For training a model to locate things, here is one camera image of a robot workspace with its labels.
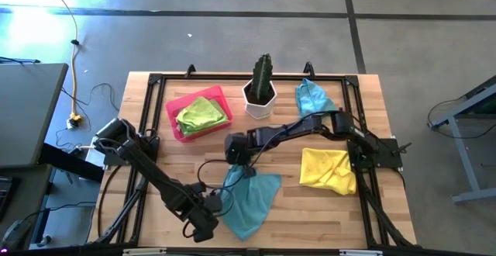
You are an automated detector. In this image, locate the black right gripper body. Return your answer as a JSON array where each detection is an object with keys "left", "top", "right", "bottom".
[{"left": 223, "top": 131, "right": 257, "bottom": 168}]

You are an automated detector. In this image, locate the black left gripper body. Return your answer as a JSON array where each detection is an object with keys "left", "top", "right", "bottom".
[{"left": 191, "top": 181, "right": 234, "bottom": 220}]

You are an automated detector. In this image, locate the large teal microfiber towel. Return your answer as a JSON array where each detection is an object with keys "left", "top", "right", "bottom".
[{"left": 220, "top": 164, "right": 283, "bottom": 242}]

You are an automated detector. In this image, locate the pink plastic bin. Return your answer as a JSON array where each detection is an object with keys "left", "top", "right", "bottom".
[{"left": 165, "top": 85, "right": 235, "bottom": 144}]

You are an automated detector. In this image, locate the yellow microfiber towel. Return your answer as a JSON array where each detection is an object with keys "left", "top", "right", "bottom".
[{"left": 298, "top": 147, "right": 358, "bottom": 196}]

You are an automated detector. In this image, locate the white hexagonal plant pot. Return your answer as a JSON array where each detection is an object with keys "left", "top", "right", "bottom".
[{"left": 242, "top": 79, "right": 278, "bottom": 120}]

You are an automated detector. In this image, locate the dark green cactus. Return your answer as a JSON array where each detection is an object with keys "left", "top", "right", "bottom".
[{"left": 250, "top": 53, "right": 274, "bottom": 102}]

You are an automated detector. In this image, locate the small light blue towel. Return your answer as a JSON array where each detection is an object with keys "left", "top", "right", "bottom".
[{"left": 294, "top": 78, "right": 338, "bottom": 118}]

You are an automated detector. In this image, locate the white power box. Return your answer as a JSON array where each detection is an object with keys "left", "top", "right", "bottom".
[{"left": 84, "top": 137, "right": 108, "bottom": 168}]

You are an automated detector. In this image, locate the black desk crossbar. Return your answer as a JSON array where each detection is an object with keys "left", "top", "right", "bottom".
[{"left": 38, "top": 142, "right": 105, "bottom": 184}]

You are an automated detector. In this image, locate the dark desk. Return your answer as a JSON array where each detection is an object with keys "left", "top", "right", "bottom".
[{"left": 0, "top": 164, "right": 53, "bottom": 249}]

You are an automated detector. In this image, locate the black computer mouse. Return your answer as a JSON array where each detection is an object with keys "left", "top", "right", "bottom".
[{"left": 0, "top": 219, "right": 33, "bottom": 251}]

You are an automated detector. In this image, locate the grey desk top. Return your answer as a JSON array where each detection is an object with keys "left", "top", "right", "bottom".
[{"left": 0, "top": 62, "right": 70, "bottom": 171}]

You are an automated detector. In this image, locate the grey metal stand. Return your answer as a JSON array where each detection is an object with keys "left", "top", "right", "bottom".
[{"left": 428, "top": 75, "right": 496, "bottom": 206}]

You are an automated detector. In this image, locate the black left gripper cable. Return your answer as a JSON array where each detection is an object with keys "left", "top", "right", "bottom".
[{"left": 181, "top": 185, "right": 236, "bottom": 240}]

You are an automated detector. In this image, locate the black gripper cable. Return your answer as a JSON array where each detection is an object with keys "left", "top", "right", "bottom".
[
  {"left": 196, "top": 109, "right": 343, "bottom": 192},
  {"left": 181, "top": 185, "right": 236, "bottom": 240}
]

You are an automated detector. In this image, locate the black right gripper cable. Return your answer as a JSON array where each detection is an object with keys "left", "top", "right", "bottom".
[{"left": 196, "top": 109, "right": 343, "bottom": 192}]

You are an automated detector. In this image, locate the black metal table frame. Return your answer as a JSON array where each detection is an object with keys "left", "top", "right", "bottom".
[{"left": 92, "top": 62, "right": 418, "bottom": 249}]

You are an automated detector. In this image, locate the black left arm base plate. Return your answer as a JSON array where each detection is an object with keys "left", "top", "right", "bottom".
[{"left": 102, "top": 133, "right": 161, "bottom": 168}]

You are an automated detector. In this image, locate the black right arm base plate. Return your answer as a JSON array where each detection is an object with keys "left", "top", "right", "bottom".
[{"left": 347, "top": 137, "right": 404, "bottom": 171}]

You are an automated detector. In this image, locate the black floor cable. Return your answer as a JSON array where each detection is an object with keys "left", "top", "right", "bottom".
[
  {"left": 425, "top": 98, "right": 496, "bottom": 140},
  {"left": 60, "top": 81, "right": 121, "bottom": 113}
]

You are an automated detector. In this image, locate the yellow floor cable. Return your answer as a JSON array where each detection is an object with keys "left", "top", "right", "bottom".
[{"left": 40, "top": 0, "right": 84, "bottom": 130}]

